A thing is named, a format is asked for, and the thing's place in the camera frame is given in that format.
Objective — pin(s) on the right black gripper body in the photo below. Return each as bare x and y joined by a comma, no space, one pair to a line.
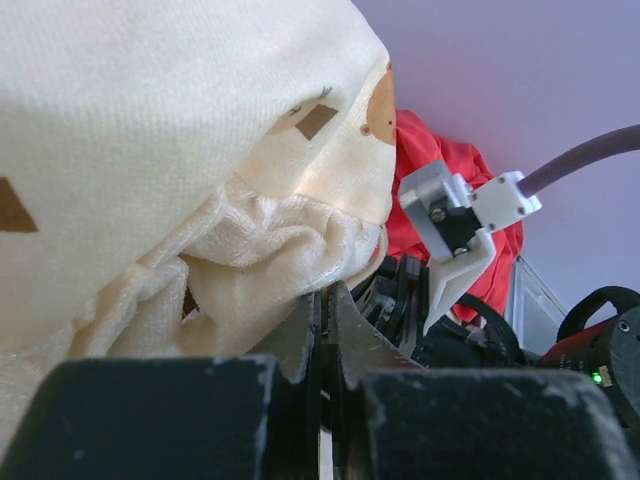
394,299

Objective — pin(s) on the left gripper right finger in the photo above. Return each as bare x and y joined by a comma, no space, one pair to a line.
353,348

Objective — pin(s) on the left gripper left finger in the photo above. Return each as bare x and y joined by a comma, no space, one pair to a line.
293,418

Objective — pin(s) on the cream animal print cushion cover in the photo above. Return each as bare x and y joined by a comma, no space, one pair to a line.
175,174

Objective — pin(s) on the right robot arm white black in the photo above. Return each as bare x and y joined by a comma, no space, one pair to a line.
599,337

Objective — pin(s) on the red cloth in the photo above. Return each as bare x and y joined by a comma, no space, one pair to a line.
417,146

